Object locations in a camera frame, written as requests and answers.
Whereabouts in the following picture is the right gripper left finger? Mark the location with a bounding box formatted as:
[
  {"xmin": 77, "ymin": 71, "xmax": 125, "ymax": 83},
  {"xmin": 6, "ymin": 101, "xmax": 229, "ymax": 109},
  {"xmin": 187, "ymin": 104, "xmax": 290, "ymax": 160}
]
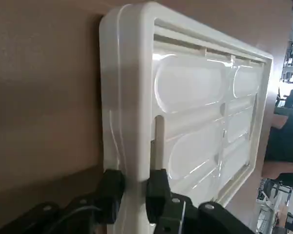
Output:
[{"xmin": 0, "ymin": 169, "xmax": 126, "ymax": 234}]

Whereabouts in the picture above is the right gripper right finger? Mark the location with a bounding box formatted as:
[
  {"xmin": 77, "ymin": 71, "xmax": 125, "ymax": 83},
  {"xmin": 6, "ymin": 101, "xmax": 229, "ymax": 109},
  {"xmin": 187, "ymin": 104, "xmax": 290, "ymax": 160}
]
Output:
[{"xmin": 146, "ymin": 168, "xmax": 256, "ymax": 234}]

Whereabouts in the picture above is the white folding storage box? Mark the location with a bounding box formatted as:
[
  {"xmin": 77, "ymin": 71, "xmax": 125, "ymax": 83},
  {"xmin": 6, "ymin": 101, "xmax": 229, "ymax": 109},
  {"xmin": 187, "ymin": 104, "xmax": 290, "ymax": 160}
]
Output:
[{"xmin": 99, "ymin": 1, "xmax": 274, "ymax": 234}]

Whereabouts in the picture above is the person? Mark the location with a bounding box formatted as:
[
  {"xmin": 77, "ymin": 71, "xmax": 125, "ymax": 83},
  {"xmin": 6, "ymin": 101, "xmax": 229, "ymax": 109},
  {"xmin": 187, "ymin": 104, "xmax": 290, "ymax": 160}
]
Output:
[{"xmin": 261, "ymin": 113, "xmax": 293, "ymax": 181}]

